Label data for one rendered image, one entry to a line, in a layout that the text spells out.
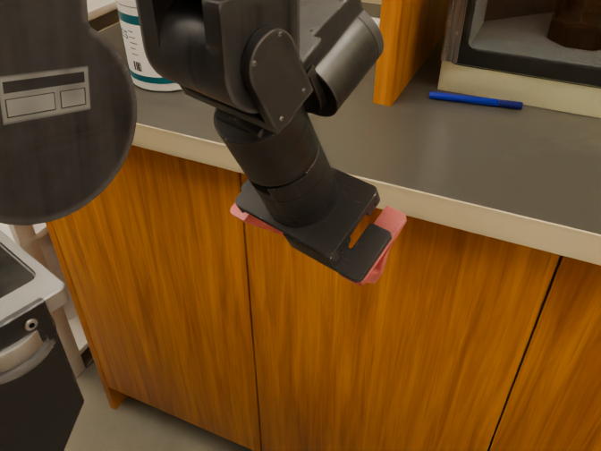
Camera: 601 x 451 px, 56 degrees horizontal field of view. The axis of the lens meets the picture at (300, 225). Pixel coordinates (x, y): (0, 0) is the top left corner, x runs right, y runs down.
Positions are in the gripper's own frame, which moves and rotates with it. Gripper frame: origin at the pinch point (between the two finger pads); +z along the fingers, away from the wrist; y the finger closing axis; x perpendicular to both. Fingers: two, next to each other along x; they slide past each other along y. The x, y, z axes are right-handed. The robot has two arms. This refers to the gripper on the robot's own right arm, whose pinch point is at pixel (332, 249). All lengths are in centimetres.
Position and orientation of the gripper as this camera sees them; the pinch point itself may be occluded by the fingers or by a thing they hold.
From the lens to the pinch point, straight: 51.5
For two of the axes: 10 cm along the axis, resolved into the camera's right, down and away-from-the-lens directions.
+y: -7.6, -4.0, 5.1
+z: 2.9, 4.9, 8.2
